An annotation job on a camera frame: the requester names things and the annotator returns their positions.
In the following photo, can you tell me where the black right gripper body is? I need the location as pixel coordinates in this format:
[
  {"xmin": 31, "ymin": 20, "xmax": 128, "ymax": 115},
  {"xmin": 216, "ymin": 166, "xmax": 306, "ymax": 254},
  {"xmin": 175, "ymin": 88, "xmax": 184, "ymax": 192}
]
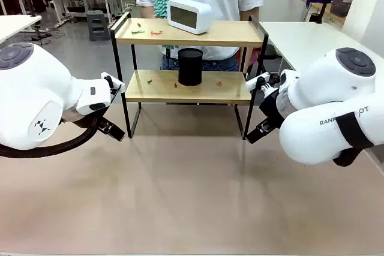
[{"xmin": 258, "ymin": 86, "xmax": 286, "ymax": 129}]

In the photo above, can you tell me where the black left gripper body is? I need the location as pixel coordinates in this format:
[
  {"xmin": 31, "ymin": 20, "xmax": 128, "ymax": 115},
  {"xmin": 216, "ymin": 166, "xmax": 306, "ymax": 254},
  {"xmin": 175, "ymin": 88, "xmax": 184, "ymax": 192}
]
[{"xmin": 97, "ymin": 116, "xmax": 113, "ymax": 134}]

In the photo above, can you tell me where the black cylindrical cup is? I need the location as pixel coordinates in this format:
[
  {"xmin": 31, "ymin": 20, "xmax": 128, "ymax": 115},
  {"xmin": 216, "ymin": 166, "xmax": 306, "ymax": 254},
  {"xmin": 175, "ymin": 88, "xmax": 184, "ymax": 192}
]
[{"xmin": 177, "ymin": 47, "xmax": 204, "ymax": 87}]

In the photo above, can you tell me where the white digital clock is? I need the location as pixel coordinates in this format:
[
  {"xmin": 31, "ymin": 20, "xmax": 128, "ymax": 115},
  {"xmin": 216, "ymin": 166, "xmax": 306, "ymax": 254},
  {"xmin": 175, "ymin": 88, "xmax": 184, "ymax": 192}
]
[{"xmin": 166, "ymin": 0, "xmax": 213, "ymax": 35}]

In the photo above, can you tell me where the person's left forearm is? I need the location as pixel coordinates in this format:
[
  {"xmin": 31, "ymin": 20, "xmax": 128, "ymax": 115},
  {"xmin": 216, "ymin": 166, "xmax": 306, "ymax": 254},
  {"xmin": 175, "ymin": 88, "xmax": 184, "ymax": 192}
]
[{"xmin": 239, "ymin": 8, "xmax": 256, "ymax": 23}]

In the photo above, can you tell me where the person's right forearm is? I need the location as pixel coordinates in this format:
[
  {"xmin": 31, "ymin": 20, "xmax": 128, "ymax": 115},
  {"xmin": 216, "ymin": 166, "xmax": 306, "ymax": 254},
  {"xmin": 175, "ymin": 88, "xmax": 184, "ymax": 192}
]
[{"xmin": 139, "ymin": 4, "xmax": 155, "ymax": 19}]

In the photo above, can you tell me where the pink chair seat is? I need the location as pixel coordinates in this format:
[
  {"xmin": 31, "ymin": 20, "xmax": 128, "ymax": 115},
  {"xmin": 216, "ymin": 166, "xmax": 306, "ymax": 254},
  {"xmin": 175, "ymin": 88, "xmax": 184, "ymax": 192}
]
[{"xmin": 238, "ymin": 47, "xmax": 259, "ymax": 74}]

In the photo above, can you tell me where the grey step stool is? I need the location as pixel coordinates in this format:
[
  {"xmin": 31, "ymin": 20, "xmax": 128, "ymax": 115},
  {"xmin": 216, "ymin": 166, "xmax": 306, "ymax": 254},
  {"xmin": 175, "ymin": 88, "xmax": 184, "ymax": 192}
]
[{"xmin": 86, "ymin": 10, "xmax": 111, "ymax": 42}]

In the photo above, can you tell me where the large white table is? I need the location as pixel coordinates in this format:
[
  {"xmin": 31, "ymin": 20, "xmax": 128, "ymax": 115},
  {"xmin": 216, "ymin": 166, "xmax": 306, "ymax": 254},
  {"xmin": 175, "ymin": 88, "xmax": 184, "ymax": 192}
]
[{"xmin": 259, "ymin": 21, "xmax": 384, "ymax": 73}]

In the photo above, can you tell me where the wooden background table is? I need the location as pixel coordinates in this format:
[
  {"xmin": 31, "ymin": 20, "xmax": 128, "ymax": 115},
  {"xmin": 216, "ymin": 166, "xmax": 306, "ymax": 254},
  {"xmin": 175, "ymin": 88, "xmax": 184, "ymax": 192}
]
[{"xmin": 299, "ymin": 0, "xmax": 349, "ymax": 26}]

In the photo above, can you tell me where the dark mesh basket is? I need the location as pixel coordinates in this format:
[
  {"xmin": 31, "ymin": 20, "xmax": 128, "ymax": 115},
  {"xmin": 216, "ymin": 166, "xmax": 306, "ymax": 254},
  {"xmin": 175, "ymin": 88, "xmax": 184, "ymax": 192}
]
[{"xmin": 329, "ymin": 0, "xmax": 352, "ymax": 19}]

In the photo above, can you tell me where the white side table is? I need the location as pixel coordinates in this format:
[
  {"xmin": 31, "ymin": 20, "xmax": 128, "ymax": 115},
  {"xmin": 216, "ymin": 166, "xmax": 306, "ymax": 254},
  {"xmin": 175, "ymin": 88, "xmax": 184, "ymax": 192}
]
[{"xmin": 0, "ymin": 14, "xmax": 43, "ymax": 44}]

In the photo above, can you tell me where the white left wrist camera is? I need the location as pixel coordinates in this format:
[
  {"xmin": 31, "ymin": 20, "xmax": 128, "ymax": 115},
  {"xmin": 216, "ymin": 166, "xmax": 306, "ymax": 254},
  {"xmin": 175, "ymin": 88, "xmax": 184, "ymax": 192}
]
[{"xmin": 100, "ymin": 71, "xmax": 126, "ymax": 95}]

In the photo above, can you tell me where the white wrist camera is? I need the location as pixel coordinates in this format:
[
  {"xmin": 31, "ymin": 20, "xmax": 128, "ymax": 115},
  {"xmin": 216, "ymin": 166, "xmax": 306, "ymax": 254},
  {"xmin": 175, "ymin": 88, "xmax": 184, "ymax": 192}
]
[
  {"xmin": 244, "ymin": 71, "xmax": 281, "ymax": 92},
  {"xmin": 100, "ymin": 71, "xmax": 126, "ymax": 95}
]

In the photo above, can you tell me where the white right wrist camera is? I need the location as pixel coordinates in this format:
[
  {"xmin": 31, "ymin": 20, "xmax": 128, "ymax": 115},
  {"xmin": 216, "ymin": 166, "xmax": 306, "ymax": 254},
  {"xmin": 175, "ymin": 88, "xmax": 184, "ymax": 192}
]
[{"xmin": 244, "ymin": 71, "xmax": 281, "ymax": 92}]

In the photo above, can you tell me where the black corrugated cable bundle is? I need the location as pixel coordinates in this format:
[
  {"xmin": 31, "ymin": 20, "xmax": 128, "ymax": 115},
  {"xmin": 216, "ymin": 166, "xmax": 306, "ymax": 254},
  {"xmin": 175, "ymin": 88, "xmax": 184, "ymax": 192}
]
[{"xmin": 0, "ymin": 111, "xmax": 104, "ymax": 158}]

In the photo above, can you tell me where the two-tier wooden shelf black frame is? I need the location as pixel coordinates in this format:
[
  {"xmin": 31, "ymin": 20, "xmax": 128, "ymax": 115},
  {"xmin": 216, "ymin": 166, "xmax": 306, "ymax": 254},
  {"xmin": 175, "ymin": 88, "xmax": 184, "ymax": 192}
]
[{"xmin": 109, "ymin": 11, "xmax": 270, "ymax": 141}]

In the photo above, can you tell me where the black strap on arm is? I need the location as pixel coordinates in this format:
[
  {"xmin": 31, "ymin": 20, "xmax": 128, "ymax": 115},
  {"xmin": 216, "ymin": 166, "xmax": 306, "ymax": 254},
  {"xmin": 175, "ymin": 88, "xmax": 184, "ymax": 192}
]
[{"xmin": 332, "ymin": 112, "xmax": 376, "ymax": 167}]

